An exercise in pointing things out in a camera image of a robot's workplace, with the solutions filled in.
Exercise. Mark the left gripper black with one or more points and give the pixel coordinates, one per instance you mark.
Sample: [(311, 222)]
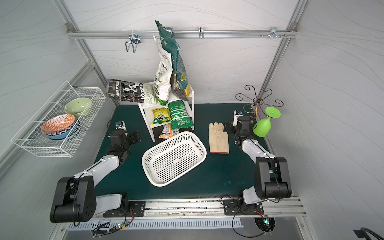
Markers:
[(132, 137)]

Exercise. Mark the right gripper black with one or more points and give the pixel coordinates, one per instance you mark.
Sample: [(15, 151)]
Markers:
[(229, 128)]

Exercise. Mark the orange white small bag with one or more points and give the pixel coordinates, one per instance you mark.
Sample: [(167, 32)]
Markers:
[(167, 132)]

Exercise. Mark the white perforated plastic basket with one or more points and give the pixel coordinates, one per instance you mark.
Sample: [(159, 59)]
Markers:
[(173, 158)]

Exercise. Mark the green white-striped fertilizer bag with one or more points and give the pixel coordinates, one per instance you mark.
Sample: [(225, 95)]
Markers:
[(179, 116)]

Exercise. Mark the black white soil bag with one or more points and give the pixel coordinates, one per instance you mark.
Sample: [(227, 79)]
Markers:
[(131, 92)]

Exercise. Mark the white green fertilizer bag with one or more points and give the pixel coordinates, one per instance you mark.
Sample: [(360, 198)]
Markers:
[(162, 80)]

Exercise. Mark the dark green fertilizer bag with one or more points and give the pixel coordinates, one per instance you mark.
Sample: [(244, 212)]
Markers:
[(179, 80)]

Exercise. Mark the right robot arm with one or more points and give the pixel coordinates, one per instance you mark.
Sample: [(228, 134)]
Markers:
[(271, 175)]

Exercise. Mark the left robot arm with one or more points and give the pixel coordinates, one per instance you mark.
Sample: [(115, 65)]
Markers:
[(75, 198)]

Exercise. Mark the white two-tier shelf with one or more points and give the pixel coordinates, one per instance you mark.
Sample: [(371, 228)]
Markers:
[(148, 116)]

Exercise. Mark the yellow green seed bag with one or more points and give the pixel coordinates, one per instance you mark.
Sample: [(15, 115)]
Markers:
[(161, 115)]

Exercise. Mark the beige work glove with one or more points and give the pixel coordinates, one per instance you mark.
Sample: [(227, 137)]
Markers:
[(218, 139)]

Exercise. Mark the green plastic goblet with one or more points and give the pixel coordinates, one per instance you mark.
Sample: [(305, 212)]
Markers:
[(263, 127)]

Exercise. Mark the dark green table mat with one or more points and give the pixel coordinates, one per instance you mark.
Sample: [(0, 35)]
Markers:
[(218, 175)]

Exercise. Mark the light green bowl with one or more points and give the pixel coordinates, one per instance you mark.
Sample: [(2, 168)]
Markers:
[(80, 107)]

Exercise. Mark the blue bowl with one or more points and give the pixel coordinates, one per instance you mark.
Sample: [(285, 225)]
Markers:
[(72, 132)]

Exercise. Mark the orange patterned bowl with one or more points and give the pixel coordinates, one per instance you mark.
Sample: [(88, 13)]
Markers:
[(58, 124)]

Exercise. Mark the metal double hook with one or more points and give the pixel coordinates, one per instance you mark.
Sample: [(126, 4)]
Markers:
[(133, 42)]

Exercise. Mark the black object bottom right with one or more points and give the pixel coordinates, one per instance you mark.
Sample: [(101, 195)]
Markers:
[(367, 234)]

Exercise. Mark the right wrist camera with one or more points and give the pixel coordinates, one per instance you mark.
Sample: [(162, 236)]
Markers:
[(237, 114)]

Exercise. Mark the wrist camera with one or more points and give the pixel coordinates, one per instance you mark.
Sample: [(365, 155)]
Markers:
[(120, 125), (237, 114)]

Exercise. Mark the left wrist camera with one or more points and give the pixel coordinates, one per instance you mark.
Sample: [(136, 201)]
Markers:
[(120, 125)]

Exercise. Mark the bronze curly wire stand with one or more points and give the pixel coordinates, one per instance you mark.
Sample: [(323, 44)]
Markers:
[(256, 104)]

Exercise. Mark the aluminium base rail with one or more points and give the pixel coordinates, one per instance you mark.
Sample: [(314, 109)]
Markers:
[(215, 207)]

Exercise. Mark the white wire wall basket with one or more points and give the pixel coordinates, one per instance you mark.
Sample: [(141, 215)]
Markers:
[(31, 139)]

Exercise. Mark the white slotted cable duct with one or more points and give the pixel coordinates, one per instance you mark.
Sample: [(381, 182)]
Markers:
[(162, 224)]

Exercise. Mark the aluminium top rail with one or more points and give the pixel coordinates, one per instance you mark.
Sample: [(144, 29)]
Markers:
[(226, 34)]

